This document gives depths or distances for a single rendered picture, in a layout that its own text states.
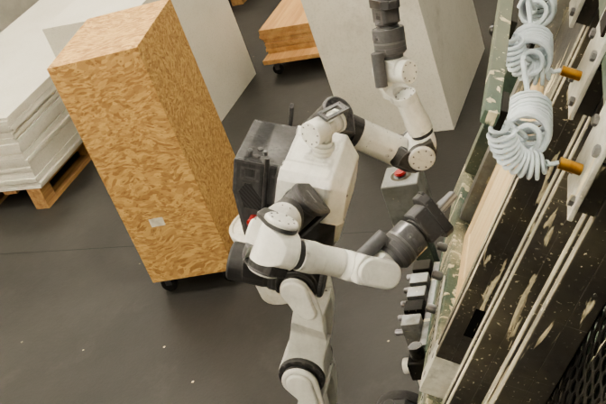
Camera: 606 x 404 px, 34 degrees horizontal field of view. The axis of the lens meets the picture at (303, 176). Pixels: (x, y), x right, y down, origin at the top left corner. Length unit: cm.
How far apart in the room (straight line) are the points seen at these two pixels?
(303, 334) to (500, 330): 119
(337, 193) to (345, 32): 266
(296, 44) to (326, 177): 397
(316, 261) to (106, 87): 222
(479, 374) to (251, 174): 93
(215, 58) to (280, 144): 366
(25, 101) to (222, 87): 120
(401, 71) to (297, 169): 42
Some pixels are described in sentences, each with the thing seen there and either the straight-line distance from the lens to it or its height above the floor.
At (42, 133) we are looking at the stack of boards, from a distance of 608.
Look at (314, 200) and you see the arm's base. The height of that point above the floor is 133.
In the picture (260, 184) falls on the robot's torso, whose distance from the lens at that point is 256.
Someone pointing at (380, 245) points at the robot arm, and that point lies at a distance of 224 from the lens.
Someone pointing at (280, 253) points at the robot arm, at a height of 141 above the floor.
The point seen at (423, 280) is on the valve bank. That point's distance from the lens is 298.
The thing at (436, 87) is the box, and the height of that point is 26.
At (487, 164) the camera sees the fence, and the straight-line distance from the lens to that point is 283.
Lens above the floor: 255
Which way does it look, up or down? 29 degrees down
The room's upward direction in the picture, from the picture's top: 21 degrees counter-clockwise
